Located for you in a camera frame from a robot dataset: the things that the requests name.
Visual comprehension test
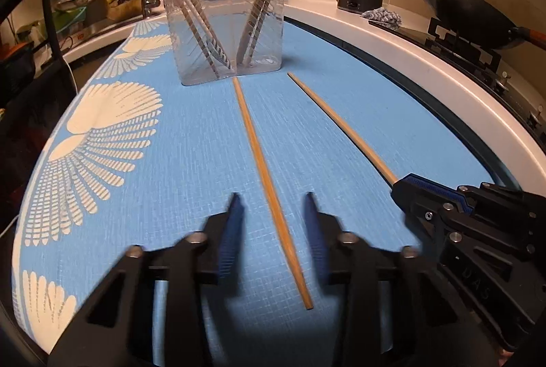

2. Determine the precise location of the grey knitted dish cloth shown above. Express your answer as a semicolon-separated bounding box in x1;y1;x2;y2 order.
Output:
362;7;402;28

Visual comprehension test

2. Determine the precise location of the black cooking pot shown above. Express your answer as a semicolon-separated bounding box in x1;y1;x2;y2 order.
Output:
0;40;37;75

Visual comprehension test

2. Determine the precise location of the black wok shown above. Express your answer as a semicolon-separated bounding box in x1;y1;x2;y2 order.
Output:
410;0;546;51

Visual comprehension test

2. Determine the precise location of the green plastic basin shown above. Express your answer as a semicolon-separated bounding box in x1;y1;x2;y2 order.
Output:
55;6;88;24

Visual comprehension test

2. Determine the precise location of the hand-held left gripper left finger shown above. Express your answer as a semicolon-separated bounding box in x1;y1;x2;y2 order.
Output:
47;193;246;367

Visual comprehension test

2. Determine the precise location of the clear plastic utensil container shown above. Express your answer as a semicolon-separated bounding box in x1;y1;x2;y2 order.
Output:
156;0;287;87

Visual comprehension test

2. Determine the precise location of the white cable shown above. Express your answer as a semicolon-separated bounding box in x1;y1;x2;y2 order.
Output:
0;55;80;235

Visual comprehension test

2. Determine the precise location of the black metal shelf rack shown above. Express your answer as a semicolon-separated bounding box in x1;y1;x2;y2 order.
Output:
0;0;69;103

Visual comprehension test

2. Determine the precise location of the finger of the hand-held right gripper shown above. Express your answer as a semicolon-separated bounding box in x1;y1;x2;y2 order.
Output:
394;196;475;262
391;173;546;223

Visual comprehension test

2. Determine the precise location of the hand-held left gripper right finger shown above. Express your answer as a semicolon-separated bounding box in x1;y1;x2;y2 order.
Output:
302;193;501;367

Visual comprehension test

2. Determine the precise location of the blue cloth with cream pattern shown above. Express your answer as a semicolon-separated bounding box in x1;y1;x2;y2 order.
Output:
11;15;506;367

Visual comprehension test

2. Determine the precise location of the black gas stove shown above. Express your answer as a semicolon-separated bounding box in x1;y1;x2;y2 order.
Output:
371;18;546;137

